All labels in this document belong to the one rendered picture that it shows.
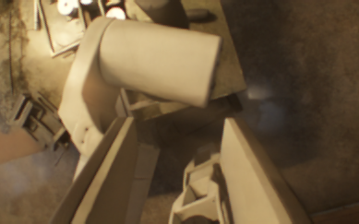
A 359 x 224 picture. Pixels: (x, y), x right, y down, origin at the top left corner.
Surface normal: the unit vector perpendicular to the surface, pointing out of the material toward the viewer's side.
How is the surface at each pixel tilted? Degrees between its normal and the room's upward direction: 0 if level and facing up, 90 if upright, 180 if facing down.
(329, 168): 0
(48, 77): 0
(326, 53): 0
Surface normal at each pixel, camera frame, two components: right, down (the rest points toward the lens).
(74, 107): -0.11, -0.17
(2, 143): -0.18, 0.10
